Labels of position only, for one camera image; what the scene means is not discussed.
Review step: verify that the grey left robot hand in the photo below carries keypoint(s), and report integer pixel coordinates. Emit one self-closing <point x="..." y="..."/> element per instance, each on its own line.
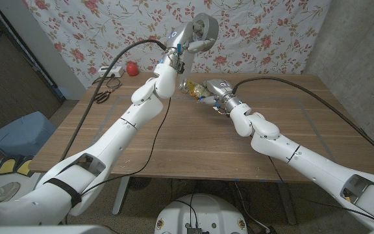
<point x="180" y="35"/>

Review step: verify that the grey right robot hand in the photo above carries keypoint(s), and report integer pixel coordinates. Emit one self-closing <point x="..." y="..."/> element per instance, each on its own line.
<point x="221" y="88"/>

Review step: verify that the grey duct tape roll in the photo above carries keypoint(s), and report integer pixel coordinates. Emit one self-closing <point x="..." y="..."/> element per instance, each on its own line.
<point x="211" y="27"/>

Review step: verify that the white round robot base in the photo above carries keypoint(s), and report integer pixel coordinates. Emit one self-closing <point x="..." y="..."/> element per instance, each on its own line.
<point x="206" y="211"/>

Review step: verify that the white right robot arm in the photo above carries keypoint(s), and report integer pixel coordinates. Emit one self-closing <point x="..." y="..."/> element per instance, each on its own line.
<point x="304" y="156"/>

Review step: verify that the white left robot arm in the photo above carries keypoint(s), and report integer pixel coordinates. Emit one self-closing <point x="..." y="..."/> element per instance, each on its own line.
<point x="125" y="130"/>

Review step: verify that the black orange scissors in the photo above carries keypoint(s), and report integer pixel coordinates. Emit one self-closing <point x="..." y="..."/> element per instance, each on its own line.
<point x="101" y="97"/>

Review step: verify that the floral backdrop cloth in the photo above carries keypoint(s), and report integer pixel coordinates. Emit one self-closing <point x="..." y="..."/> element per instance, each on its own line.
<point x="255" y="48"/>

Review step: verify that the red round object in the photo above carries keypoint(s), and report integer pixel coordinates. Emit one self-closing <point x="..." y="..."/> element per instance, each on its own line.
<point x="132" y="70"/>

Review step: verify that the white power strip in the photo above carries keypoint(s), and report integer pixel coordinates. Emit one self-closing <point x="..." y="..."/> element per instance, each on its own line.
<point x="110" y="72"/>

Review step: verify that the grey table leg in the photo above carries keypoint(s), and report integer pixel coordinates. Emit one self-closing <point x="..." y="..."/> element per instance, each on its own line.
<point x="287" y="203"/>
<point x="121" y="195"/>

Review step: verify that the blue padded stool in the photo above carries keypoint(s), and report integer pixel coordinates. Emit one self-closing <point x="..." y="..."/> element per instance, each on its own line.
<point x="21" y="133"/>

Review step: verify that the yellow black foot pedal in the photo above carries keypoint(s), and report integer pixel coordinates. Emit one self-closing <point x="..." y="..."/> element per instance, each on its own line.
<point x="24" y="167"/>
<point x="6" y="165"/>

